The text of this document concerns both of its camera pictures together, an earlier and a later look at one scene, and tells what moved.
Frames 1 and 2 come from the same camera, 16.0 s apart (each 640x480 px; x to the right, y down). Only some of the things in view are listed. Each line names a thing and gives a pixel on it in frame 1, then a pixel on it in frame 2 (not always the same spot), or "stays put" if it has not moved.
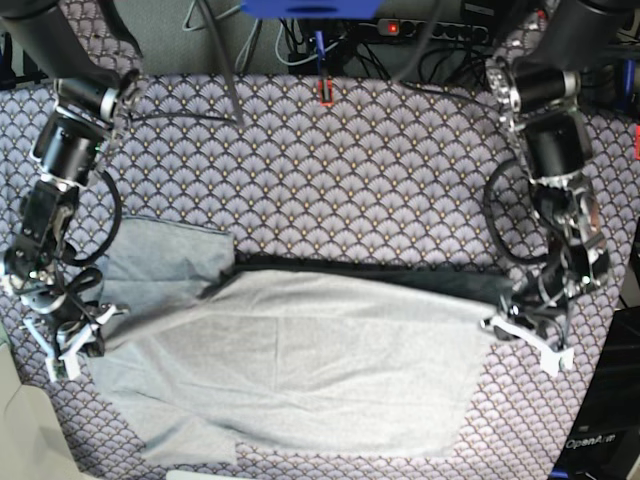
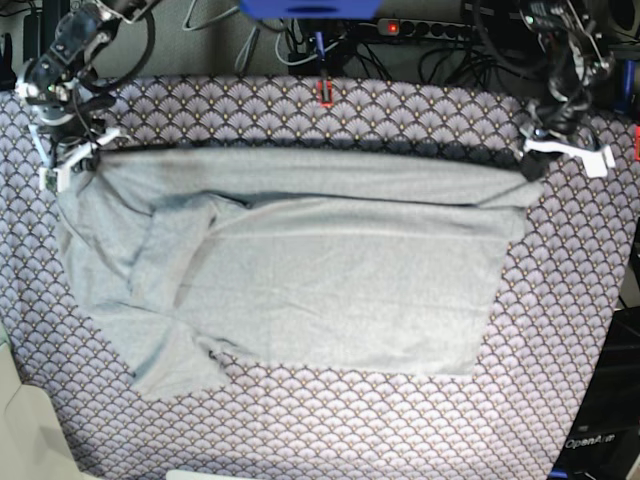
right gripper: x=570 y=265 -> x=562 y=115
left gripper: x=38 y=272 -> x=70 y=105
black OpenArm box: x=603 y=442 stays put
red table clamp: x=329 y=101 stays put
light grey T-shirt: x=211 y=355 -> x=356 y=261
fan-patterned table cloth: x=408 y=171 stays put
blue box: x=310 y=9 stays put
